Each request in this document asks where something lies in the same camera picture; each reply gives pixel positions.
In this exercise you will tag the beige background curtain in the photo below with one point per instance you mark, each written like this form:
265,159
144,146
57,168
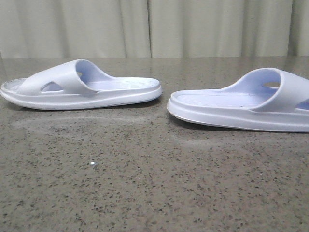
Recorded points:
153,28

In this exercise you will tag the light blue slipper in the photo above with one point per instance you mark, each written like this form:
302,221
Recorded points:
265,99
78,84

